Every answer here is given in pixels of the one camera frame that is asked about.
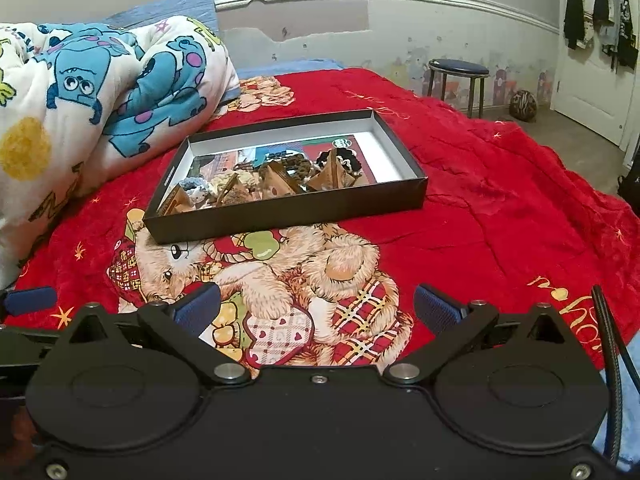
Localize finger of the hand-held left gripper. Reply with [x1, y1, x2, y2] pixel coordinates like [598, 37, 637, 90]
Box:
[0, 286, 58, 318]
[0, 326, 63, 361]

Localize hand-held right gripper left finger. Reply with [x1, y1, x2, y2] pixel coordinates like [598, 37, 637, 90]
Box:
[67, 282, 251, 386]

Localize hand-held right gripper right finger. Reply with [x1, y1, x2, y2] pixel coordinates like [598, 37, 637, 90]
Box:
[384, 282, 571, 386]

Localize light blue scrunchie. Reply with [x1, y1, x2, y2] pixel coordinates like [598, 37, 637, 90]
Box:
[177, 177, 212, 200]

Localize black shallow cardboard box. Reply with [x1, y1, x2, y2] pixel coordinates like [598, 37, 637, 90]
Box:
[144, 109, 428, 245]

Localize cream scrunchie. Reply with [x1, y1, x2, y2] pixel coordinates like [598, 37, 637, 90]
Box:
[210, 169, 262, 196]

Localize black white-trimmed scrunchie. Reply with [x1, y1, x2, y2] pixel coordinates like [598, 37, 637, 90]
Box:
[315, 148, 372, 182]

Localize brown lace-trimmed scrunchie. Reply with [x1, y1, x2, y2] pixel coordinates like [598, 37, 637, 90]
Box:
[272, 155, 312, 179]

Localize red teddy bear blanket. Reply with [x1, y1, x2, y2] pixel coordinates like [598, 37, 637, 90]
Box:
[0, 67, 640, 376]

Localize white blue monster blanket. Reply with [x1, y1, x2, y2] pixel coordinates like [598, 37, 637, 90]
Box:
[0, 15, 242, 291]

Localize brown patterned ball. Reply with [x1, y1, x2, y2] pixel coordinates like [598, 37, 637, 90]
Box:
[509, 90, 539, 121]

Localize light blue cloth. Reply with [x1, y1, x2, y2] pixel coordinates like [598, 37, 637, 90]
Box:
[594, 367, 640, 462]

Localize black backpack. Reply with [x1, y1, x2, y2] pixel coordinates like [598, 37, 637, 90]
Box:
[617, 147, 640, 202]

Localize round blue-seated stool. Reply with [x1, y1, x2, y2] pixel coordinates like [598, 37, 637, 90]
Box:
[426, 58, 490, 119]

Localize blue bed sheet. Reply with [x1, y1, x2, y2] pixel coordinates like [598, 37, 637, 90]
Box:
[235, 57, 347, 81]

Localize white door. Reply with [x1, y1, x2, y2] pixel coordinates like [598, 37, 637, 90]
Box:
[550, 0, 640, 147]

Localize blue pillow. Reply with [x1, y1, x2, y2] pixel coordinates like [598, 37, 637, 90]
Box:
[102, 0, 219, 36]

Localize hanging dark clothes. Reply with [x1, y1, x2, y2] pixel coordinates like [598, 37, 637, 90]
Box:
[562, 0, 640, 69]

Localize black braided cable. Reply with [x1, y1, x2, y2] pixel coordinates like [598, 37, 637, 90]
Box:
[591, 285, 624, 462]

